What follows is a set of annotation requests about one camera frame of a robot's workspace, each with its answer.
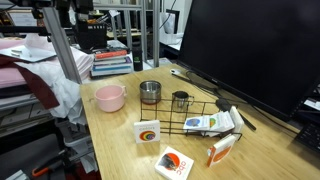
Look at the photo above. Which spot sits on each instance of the rainbow colors booklet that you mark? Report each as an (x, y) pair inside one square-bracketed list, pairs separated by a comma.
[(146, 131)]

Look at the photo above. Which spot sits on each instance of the wild animals zebra booklet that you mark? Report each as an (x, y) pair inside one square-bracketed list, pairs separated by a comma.
[(195, 122)]

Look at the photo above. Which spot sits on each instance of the orange circle black animal booklet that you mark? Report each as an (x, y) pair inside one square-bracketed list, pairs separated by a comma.
[(173, 163)]

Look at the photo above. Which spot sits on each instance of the orange circle birds booklet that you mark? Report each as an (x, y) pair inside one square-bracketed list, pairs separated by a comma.
[(221, 151)]

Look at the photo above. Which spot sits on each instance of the stainless steel bowl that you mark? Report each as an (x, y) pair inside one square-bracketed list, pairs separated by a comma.
[(150, 95)]

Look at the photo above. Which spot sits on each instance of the small steel cup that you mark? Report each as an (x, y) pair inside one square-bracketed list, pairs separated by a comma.
[(181, 100)]

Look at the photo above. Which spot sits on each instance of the white desk grommet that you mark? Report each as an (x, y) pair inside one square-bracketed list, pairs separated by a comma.
[(174, 71)]

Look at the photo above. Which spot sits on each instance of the black monitor stand leg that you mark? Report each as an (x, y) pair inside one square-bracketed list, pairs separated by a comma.
[(195, 83)]

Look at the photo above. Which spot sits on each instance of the black nvidia bottle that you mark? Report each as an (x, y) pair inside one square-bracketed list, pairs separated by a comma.
[(137, 58)]

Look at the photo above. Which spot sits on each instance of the pink plastic cup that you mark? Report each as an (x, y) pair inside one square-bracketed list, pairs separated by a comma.
[(108, 100)]

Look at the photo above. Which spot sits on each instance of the blue book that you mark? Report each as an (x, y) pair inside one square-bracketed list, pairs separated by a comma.
[(111, 68)]

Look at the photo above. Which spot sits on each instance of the purple spine book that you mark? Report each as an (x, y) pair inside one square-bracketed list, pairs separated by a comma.
[(111, 60)]

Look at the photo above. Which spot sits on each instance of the red book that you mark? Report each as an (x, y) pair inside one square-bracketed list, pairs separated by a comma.
[(110, 54)]

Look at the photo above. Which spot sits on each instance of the black power adapter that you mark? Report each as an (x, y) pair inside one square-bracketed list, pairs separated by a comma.
[(223, 104)]

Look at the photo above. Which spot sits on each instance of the black box on books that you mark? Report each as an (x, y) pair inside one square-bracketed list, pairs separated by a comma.
[(90, 35)]

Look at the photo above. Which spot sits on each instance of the white crumpled cloth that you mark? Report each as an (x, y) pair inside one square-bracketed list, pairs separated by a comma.
[(66, 90)]

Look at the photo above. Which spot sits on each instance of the large black monitor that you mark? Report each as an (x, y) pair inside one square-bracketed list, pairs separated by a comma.
[(250, 50)]

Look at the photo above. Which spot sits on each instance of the dark red cloth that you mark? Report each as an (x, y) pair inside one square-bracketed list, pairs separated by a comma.
[(40, 86)]

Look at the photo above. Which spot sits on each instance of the grey flat tray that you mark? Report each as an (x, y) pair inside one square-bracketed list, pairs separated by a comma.
[(26, 53)]

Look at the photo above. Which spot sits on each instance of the pink cloth stack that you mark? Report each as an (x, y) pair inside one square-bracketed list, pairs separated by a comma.
[(10, 76)]

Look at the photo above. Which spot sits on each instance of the black keyboard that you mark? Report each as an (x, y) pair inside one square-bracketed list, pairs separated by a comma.
[(310, 135)]

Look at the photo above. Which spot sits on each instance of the aluminium frame post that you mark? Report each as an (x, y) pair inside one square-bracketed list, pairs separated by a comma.
[(156, 33), (143, 33), (61, 46)]

